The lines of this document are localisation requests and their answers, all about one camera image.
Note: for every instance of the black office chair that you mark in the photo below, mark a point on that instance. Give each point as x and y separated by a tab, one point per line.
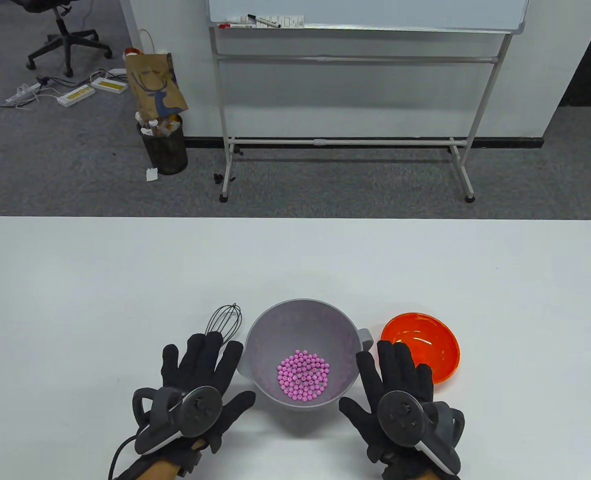
65	40

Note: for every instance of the person's left hand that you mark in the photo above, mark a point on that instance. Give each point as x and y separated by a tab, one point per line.
205	365

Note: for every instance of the grey plastic salad bowl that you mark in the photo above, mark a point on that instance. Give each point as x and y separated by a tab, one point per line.
300	325

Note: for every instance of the person's left forearm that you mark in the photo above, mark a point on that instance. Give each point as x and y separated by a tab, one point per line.
163	472

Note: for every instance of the brown paper bag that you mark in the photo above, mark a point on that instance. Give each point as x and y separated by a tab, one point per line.
153	80

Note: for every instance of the white power strip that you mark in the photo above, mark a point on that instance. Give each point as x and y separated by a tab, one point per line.
23	93

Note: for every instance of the pile of pink plastic beads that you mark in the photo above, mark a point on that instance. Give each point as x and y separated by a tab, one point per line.
303	375

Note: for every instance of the dark grey handheld controller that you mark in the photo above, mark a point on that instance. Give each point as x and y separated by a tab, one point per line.
400	417
195	412

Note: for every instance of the person's right hand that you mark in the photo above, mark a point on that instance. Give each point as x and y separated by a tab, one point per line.
395	372

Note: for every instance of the white eraser box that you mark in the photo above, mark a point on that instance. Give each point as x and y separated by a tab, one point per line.
293	22

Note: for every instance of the pile of trash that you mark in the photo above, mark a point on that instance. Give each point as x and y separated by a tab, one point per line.
158	127

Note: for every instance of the orange plastic bowl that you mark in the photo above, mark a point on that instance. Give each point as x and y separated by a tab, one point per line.
425	345

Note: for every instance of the red and white cup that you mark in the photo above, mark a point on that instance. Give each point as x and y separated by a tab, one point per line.
133	51

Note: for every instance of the white paper scrap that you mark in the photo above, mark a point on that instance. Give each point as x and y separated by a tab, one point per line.
152	175

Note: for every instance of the black debris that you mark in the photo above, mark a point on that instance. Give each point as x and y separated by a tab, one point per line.
219	177

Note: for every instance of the whiteboard on metal stand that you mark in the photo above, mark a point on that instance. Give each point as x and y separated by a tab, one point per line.
375	12

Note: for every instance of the black marker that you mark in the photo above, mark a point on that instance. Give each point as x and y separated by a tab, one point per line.
263	20

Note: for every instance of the red marker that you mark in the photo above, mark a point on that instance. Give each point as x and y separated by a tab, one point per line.
224	25

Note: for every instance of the black mesh waste bin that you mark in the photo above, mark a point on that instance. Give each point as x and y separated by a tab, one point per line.
168	150

